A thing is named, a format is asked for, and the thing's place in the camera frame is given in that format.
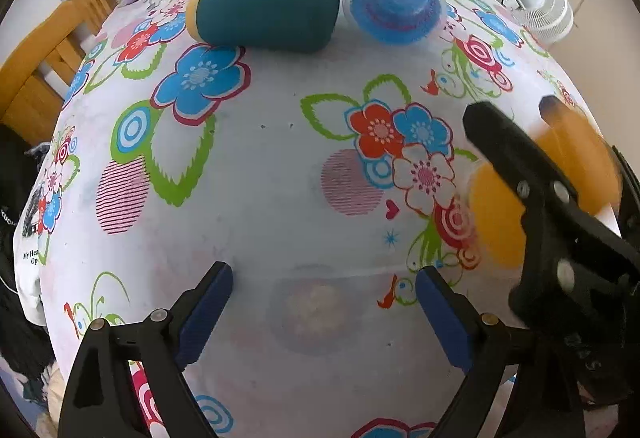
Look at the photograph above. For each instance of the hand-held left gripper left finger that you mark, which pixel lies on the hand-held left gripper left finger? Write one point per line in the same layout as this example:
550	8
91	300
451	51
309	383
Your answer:
206	315

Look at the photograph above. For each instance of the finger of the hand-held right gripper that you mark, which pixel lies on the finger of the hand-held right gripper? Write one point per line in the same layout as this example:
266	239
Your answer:
550	108
505	145

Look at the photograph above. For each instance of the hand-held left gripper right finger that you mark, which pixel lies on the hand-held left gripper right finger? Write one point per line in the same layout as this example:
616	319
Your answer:
444	320

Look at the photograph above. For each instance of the orange cup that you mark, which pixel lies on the orange cup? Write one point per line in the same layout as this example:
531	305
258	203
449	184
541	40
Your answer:
575	152

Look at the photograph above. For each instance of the blue cup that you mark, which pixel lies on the blue cup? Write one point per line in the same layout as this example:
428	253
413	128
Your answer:
392	2

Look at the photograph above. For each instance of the teal cup with yellow rim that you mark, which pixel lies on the teal cup with yellow rim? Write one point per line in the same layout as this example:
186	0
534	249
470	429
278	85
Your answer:
265	12

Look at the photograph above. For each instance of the floral tablecloth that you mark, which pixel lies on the floral tablecloth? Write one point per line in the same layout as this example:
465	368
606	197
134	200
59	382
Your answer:
280	157

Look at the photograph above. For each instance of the white printed garment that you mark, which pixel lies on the white printed garment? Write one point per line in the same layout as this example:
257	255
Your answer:
31	243

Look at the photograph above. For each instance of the black garment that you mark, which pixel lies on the black garment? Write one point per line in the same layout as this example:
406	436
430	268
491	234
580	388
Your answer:
12	298

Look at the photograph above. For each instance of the wooden chair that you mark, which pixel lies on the wooden chair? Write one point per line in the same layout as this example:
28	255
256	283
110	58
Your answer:
47	52

